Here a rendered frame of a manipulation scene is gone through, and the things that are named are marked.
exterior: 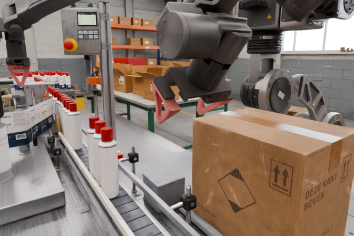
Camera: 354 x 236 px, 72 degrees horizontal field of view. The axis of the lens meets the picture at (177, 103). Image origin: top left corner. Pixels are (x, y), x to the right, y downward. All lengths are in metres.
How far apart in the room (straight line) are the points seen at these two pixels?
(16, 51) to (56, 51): 7.67
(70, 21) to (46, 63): 7.47
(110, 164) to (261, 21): 0.72
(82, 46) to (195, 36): 0.87
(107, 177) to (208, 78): 0.46
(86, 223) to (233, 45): 0.63
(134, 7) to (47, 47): 3.28
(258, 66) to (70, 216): 0.82
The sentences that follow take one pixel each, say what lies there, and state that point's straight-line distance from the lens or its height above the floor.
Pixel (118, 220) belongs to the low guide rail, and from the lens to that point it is 0.63.
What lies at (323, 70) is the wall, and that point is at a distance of 6.20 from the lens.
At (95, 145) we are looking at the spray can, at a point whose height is 1.02.
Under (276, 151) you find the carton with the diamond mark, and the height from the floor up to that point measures 1.11.
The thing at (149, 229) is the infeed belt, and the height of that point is 0.88.
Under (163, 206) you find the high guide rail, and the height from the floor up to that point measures 0.96.
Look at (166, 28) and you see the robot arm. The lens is 0.32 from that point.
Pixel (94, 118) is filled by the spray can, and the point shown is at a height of 1.08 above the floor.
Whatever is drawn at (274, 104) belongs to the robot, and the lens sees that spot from 1.01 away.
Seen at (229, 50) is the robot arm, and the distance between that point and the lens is 0.35.
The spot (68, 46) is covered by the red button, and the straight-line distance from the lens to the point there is 1.12.
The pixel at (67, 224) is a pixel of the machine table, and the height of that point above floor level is 0.83.
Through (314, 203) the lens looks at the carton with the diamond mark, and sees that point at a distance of 0.56.
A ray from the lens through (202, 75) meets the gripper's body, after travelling 0.37.
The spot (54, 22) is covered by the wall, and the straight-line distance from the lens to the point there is 8.71.
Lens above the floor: 1.28
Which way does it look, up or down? 11 degrees down
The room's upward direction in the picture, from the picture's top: straight up
